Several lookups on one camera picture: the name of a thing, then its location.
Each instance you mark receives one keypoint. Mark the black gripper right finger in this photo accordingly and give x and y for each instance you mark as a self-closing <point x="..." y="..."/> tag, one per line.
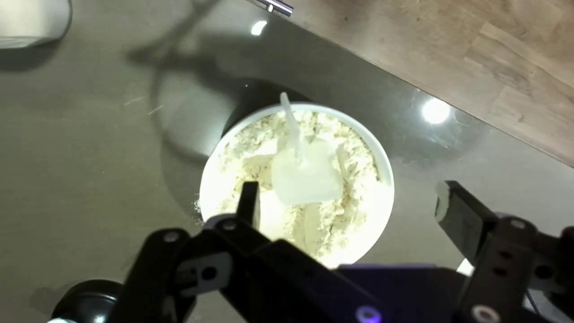
<point x="462" y="217"/>

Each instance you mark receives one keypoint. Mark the clear shaker bottle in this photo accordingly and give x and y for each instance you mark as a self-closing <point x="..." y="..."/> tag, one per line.
<point x="28" y="20"/>

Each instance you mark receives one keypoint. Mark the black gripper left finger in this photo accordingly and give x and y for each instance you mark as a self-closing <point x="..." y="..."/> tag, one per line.
<point x="247" y="206"/>

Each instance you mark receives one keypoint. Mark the black and white scoop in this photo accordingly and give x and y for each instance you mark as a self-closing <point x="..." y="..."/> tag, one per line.
<point x="89" y="301"/>

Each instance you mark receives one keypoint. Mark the white ceramic bowl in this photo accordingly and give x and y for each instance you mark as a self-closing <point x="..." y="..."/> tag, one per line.
<point x="382" y="172"/>

